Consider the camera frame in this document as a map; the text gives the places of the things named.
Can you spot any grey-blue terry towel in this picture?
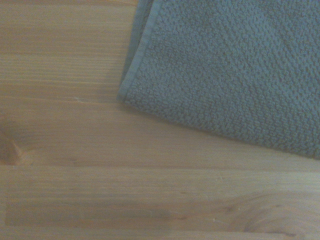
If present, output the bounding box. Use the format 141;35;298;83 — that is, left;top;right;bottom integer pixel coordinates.
116;0;320;161

